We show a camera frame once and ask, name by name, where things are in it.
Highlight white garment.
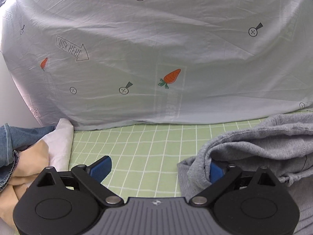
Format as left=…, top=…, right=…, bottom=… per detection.
left=48, top=118, right=74, bottom=171

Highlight carrot printed pale sheet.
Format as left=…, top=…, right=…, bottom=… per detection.
left=0, top=0, right=313, bottom=131

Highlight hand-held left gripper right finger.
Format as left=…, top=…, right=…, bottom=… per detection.
left=191, top=162, right=284, bottom=205

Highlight green grid mat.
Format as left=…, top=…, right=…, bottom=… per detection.
left=68, top=119, right=313, bottom=199

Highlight blue denim jeans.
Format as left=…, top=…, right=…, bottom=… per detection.
left=0, top=124, right=56, bottom=193

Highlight beige garment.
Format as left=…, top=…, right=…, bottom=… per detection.
left=0, top=141, right=51, bottom=226

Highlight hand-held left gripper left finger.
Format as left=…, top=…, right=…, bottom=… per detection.
left=30, top=155, right=123, bottom=206

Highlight grey zip hoodie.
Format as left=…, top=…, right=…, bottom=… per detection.
left=177, top=113, right=313, bottom=235

